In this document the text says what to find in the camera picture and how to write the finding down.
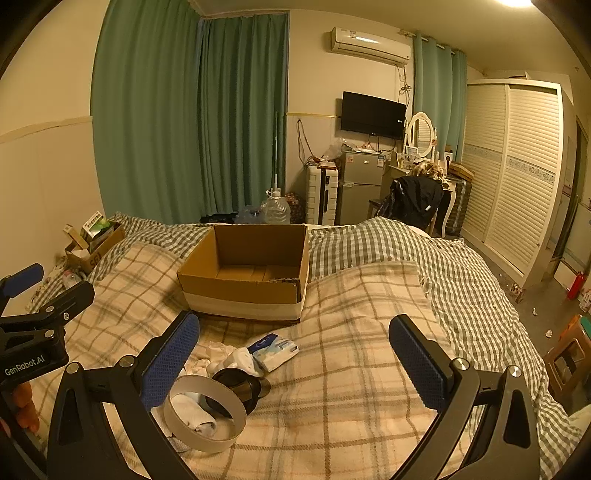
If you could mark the small cardboard box of items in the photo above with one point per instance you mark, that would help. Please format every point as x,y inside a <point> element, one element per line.
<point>91,242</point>

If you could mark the white oval vanity mirror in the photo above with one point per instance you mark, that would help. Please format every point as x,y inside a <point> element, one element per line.
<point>420,137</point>

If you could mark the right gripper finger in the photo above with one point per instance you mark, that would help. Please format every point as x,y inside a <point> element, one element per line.
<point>64,307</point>
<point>12,286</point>

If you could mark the green curtain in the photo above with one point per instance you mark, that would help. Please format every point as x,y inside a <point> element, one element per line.
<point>189,113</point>
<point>440,90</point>

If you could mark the red fire extinguisher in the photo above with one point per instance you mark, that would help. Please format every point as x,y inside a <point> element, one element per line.
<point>577,285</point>

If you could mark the large clear water bottle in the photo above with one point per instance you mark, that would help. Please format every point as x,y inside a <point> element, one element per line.
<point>275,209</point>

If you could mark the white sock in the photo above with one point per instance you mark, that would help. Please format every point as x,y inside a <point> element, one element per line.
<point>193,416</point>
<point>211,357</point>

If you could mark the person's hand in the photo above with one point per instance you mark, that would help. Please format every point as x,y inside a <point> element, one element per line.
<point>24,411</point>

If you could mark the open cardboard box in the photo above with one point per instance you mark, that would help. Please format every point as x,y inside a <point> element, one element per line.
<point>248,272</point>

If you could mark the green curtain right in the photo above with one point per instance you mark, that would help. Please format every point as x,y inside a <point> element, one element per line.
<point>440,90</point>

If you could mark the green gingham duvet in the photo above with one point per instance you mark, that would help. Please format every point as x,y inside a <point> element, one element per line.
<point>474,313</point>

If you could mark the black wall television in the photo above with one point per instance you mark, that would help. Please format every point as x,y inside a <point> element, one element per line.
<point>373,116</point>

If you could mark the white suitcase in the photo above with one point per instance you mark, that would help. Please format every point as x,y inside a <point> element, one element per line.
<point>322,193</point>

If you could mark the green curtain left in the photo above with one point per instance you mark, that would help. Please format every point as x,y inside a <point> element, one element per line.
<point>189,113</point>

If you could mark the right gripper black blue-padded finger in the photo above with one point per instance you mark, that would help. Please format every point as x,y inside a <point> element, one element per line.
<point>505,445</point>
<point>81,442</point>

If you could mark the beige plaid blanket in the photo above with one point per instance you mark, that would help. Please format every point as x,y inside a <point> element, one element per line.
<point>342,408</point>

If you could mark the silver mini fridge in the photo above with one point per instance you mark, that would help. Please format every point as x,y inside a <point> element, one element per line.
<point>360,180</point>

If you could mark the blue white tissue pack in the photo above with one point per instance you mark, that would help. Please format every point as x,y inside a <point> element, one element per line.
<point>272,351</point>

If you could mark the wooden stool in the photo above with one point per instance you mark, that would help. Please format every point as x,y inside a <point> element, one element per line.
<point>568,362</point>

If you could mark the chair with black jacket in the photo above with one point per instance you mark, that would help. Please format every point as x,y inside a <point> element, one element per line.
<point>412,200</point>

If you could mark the white air conditioner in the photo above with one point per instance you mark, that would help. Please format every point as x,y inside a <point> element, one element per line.
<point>370,46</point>

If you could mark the white dressing table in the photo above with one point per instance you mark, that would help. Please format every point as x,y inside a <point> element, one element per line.
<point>451,213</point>

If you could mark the white louvered wardrobe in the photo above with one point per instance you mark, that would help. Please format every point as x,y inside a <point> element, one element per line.
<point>519,137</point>

